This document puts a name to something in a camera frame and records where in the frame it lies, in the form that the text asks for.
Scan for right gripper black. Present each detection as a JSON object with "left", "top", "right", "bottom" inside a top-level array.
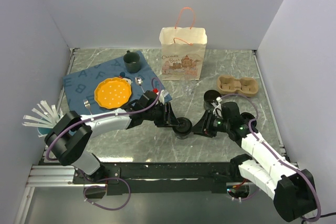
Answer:
[{"left": 189, "top": 110, "right": 230, "bottom": 138}]

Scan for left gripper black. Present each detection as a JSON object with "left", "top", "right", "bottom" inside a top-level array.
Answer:
[{"left": 144, "top": 103, "right": 179, "bottom": 129}]

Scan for black cup lid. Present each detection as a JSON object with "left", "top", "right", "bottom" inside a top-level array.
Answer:
[
  {"left": 173, "top": 117, "right": 193, "bottom": 134},
  {"left": 240, "top": 112, "right": 255, "bottom": 124}
]

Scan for dark takeout cup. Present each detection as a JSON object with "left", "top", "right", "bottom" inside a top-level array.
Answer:
[
  {"left": 203, "top": 90, "right": 221, "bottom": 111},
  {"left": 174, "top": 131, "right": 189, "bottom": 140}
]

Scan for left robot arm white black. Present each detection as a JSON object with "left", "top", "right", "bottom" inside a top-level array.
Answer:
[{"left": 45, "top": 91, "right": 182, "bottom": 183}]

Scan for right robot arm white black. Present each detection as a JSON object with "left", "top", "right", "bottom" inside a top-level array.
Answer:
[{"left": 192, "top": 102, "right": 320, "bottom": 222}]

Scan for clear plastic cup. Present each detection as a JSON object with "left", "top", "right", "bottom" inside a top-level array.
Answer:
[{"left": 180, "top": 74, "right": 195, "bottom": 96}]

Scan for brown pulp cup carrier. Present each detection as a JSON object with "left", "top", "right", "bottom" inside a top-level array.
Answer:
[{"left": 216, "top": 75, "right": 259, "bottom": 98}]

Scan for silver spoon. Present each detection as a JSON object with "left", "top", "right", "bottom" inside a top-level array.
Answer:
[{"left": 134, "top": 77, "right": 145, "bottom": 93}]

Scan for yellow dotted plate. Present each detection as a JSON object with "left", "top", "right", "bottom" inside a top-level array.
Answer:
[{"left": 94, "top": 77, "right": 132, "bottom": 109}]

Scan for blue alphabet placemat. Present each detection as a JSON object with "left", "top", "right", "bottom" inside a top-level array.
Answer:
[{"left": 62, "top": 49, "right": 172, "bottom": 115}]

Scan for dark green mug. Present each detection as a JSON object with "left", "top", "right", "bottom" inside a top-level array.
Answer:
[{"left": 123, "top": 50, "right": 141, "bottom": 73}]

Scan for silver fork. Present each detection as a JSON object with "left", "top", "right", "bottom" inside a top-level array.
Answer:
[{"left": 83, "top": 99, "right": 92, "bottom": 115}]

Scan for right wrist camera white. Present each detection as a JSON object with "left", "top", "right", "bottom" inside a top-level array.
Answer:
[{"left": 212, "top": 97, "right": 222, "bottom": 116}]

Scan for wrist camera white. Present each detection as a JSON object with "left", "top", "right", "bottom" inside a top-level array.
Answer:
[
  {"left": 212, "top": 97, "right": 222, "bottom": 116},
  {"left": 153, "top": 89, "right": 169, "bottom": 104}
]

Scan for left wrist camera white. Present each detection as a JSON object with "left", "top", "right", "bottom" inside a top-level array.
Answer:
[{"left": 153, "top": 89, "right": 169, "bottom": 104}]

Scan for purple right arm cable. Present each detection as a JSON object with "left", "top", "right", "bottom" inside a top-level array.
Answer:
[{"left": 217, "top": 92, "right": 322, "bottom": 222}]

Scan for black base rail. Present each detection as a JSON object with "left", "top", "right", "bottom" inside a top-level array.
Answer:
[{"left": 73, "top": 162, "right": 244, "bottom": 196}]

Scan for cream paper bag orange handles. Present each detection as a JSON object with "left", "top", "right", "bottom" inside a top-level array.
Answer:
[{"left": 159, "top": 7, "right": 207, "bottom": 81}]

